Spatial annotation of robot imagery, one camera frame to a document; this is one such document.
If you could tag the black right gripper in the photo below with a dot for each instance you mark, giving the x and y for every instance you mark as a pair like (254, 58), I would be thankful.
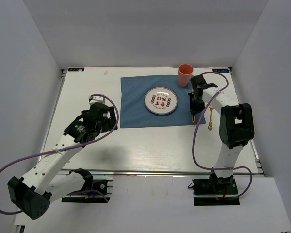
(194, 108)

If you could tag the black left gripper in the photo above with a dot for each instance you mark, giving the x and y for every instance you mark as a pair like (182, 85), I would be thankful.
(109, 123)

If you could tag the pink plastic cup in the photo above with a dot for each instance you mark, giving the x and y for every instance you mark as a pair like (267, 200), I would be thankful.
(185, 72)

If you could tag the blue cloth napkin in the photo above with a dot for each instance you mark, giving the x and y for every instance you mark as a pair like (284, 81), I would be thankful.
(134, 113)

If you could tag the white plate with red characters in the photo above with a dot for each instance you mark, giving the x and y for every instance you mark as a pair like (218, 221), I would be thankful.
(161, 101)

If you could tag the gold fork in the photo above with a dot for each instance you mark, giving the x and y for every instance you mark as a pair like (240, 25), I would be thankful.
(210, 127)

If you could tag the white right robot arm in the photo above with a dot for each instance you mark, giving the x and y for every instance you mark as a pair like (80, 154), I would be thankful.
(236, 126)

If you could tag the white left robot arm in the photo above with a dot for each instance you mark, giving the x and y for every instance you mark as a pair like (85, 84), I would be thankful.
(36, 190)

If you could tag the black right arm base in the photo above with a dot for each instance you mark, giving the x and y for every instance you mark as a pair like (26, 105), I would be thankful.
(204, 194)

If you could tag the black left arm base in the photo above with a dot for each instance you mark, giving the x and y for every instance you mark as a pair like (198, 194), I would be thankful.
(93, 190)

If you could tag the right table corner label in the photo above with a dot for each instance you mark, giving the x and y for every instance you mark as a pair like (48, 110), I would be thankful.
(221, 70)

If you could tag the table corner label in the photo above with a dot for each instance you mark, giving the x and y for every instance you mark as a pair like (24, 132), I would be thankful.
(76, 69)
(221, 70)

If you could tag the left table corner label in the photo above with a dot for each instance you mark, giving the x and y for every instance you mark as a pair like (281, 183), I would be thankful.
(76, 69)

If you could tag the aluminium table edge rail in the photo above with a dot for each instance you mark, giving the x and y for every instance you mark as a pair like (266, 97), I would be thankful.
(105, 172)

